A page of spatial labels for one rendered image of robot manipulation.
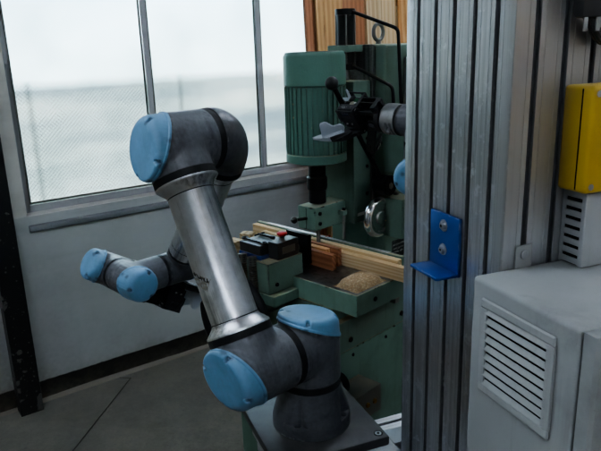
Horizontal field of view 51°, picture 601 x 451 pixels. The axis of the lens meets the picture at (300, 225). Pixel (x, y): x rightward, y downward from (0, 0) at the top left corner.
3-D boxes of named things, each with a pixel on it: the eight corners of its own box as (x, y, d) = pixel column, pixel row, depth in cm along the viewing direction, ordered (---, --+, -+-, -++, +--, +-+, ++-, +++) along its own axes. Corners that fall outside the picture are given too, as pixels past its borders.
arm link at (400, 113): (431, 145, 141) (432, 106, 138) (391, 141, 148) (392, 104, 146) (450, 140, 146) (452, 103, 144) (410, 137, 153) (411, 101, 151)
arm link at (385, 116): (414, 120, 153) (398, 144, 150) (398, 119, 156) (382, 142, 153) (403, 97, 148) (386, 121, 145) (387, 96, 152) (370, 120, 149)
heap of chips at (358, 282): (333, 285, 170) (333, 276, 169) (362, 273, 178) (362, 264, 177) (357, 293, 164) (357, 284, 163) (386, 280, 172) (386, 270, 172)
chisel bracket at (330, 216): (298, 232, 189) (297, 205, 187) (329, 222, 199) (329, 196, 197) (316, 236, 184) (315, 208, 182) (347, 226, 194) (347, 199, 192)
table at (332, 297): (189, 276, 198) (187, 257, 197) (260, 251, 219) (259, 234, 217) (333, 330, 157) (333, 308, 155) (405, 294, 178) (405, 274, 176)
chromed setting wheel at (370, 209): (360, 241, 188) (360, 199, 185) (386, 231, 197) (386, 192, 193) (368, 242, 186) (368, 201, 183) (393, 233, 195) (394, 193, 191)
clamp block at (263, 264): (234, 284, 182) (232, 253, 180) (269, 271, 191) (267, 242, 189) (270, 296, 172) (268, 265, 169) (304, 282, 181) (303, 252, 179)
